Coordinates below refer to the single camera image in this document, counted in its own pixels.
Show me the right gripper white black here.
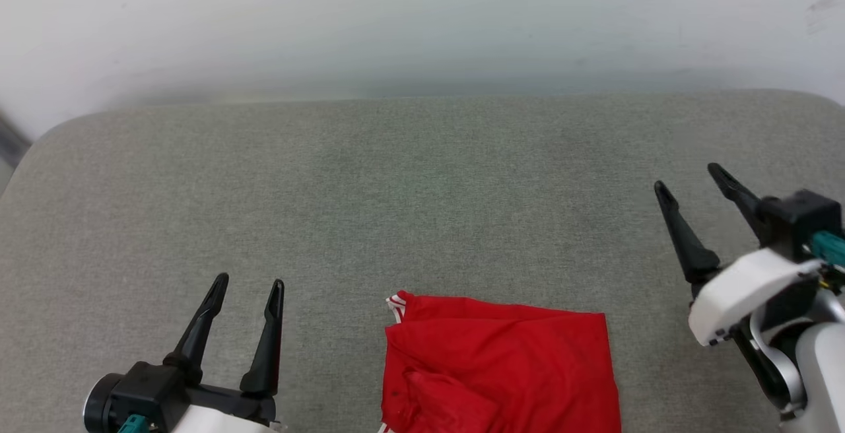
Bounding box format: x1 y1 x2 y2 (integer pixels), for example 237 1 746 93
654 162 826 349

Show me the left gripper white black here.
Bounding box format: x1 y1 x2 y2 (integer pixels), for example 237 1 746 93
163 273 288 433

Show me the red and white garment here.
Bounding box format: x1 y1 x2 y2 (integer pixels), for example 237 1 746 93
380 290 622 433

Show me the grey fabric sofa cushion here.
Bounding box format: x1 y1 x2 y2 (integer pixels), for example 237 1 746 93
0 88 845 433

